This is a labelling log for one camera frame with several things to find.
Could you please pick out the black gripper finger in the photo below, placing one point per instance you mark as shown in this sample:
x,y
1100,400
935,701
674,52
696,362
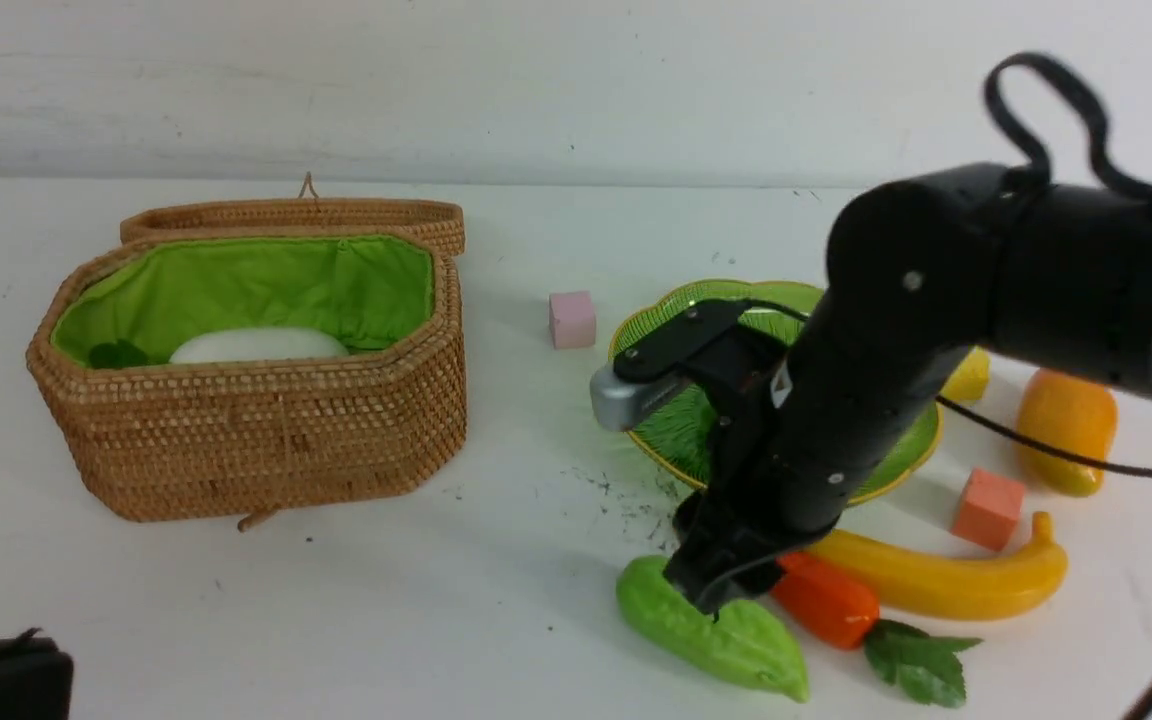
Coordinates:
x,y
746,584

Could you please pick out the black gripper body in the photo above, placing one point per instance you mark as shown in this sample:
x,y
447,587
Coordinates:
x,y
769,496

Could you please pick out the green toy bitter gourd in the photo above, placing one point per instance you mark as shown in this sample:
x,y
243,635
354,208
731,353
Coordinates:
x,y
744,644

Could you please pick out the orange toy carrot with leaves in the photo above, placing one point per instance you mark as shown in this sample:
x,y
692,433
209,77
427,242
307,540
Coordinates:
x,y
842,612

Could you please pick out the yellow toy banana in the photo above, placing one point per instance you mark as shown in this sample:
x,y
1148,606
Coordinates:
x,y
970,590

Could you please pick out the orange yellow toy mango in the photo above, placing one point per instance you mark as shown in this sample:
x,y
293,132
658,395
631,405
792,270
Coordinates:
x,y
1076,416

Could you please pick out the white toy radish with leaves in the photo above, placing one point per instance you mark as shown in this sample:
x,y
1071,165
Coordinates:
x,y
243,345

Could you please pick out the dark purple toy mangosteen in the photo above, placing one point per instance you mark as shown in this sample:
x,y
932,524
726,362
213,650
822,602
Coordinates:
x,y
686,512

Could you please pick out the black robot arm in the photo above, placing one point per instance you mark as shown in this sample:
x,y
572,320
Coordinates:
x,y
919,271

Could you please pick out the green leaf-shaped glass plate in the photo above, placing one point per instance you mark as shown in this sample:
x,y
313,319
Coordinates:
x,y
676,436

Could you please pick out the orange cube block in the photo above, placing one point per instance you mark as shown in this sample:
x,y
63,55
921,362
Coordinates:
x,y
989,510

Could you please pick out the pink cube block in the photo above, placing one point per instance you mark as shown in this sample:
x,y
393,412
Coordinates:
x,y
572,320

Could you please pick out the yellow cube block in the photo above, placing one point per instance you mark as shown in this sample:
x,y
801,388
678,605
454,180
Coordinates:
x,y
969,382

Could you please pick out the woven wicker basket green lining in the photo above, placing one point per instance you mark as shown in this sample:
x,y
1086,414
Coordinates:
x,y
166,442

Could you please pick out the black object at table edge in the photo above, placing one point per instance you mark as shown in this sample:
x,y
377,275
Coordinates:
x,y
36,678

